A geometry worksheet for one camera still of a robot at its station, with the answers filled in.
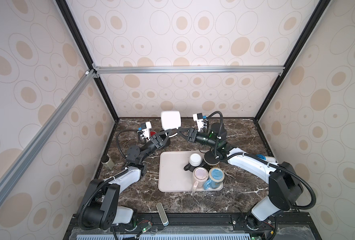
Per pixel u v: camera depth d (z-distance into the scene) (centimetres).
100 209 42
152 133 71
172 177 88
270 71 93
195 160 86
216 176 78
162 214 73
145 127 69
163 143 67
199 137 67
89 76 85
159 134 68
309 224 74
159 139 67
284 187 44
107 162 87
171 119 69
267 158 88
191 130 66
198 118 70
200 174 78
